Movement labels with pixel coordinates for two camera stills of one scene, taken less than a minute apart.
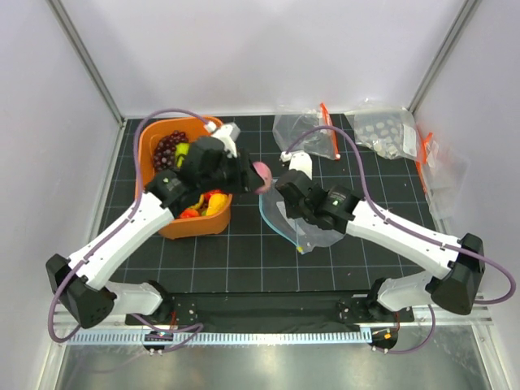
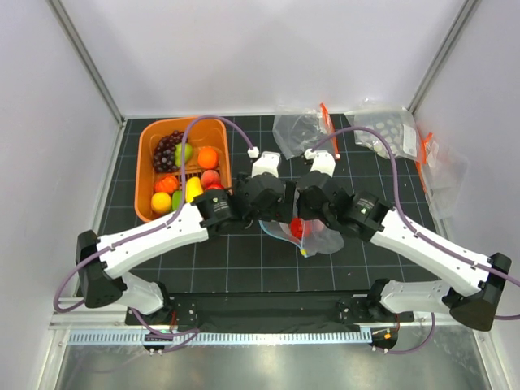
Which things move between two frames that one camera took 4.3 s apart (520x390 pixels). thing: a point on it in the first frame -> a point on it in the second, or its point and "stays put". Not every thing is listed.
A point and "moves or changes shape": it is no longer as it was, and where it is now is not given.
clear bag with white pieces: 390,131 stays put
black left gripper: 245,181 -> 276,213
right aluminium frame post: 466,10 stays put
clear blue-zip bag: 304,236 moves or changes shape
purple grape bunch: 165,150 stays put
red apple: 209,193 moves or changes shape
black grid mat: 252,257 stays put
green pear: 181,151 stays put
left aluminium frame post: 83,53 stays put
